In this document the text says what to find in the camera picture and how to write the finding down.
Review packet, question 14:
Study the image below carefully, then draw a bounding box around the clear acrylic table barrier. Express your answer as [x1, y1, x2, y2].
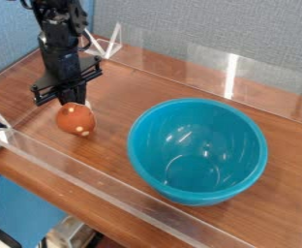
[0, 29, 302, 248]

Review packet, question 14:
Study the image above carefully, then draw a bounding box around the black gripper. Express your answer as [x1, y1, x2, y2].
[30, 55, 102, 106]

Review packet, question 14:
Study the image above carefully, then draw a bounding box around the grey metal frame piece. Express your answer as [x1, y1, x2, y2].
[46, 216, 95, 248]

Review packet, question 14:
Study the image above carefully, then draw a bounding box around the brown and white toy mushroom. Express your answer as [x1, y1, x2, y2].
[55, 103, 95, 137]

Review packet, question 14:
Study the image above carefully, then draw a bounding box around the blue plastic bowl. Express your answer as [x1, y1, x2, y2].
[126, 98, 269, 206]

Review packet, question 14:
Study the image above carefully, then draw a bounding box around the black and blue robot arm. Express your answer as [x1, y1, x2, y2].
[19, 0, 102, 106]

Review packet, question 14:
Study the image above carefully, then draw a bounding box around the clear acrylic corner bracket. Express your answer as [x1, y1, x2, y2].
[85, 23, 122, 59]

